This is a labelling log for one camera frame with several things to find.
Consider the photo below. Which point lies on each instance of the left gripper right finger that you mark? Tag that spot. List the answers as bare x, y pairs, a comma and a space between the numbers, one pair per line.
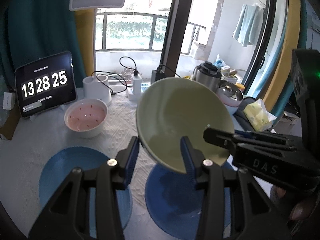
234, 206

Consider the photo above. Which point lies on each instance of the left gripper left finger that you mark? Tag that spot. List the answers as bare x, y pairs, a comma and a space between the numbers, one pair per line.
66, 214

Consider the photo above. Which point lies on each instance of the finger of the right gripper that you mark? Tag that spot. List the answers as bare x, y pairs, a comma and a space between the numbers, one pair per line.
225, 136

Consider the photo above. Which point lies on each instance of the light blue plate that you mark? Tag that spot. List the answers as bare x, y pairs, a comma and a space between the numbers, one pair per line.
59, 166

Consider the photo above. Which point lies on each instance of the cream green bowl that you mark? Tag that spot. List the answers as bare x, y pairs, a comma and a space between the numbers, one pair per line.
174, 107

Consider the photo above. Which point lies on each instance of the large blue bowl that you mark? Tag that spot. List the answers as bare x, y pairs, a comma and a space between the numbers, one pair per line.
173, 203

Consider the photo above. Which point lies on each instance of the pink watermelon bowl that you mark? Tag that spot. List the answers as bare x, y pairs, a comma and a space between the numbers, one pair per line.
86, 117

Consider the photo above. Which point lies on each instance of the person's hand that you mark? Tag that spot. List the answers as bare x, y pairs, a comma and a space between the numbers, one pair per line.
291, 208

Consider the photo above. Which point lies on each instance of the pink steel-lined bowl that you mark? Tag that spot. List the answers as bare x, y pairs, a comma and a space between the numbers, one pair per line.
229, 93

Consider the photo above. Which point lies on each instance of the white basket with items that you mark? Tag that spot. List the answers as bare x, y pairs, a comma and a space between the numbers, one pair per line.
229, 74

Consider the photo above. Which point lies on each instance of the steel travel mug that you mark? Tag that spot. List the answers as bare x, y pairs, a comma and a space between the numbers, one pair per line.
207, 74

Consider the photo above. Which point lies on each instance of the black charger plug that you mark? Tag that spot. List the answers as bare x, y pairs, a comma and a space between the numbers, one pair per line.
157, 74

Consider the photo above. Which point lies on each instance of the white power strip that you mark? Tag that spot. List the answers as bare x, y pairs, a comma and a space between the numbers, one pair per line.
133, 97

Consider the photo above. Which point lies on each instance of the cardboard box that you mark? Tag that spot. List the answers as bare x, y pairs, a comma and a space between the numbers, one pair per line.
9, 127

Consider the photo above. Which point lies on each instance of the white charger plug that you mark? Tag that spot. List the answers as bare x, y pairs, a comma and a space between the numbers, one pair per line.
136, 82

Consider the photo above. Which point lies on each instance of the hanging light blue towel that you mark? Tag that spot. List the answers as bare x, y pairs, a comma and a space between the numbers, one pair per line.
248, 25

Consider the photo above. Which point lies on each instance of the small white box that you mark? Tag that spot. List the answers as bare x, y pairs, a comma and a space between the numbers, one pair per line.
8, 100

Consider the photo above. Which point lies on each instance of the white desk lamp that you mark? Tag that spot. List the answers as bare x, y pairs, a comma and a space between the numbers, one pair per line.
96, 86

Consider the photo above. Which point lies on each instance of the tablet showing clock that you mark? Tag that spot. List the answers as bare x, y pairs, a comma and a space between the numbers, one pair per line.
45, 84

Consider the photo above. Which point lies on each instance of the yellow curtain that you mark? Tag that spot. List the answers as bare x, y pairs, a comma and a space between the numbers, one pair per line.
85, 31

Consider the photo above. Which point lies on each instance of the teal curtain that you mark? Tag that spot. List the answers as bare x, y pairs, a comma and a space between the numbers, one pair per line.
34, 29

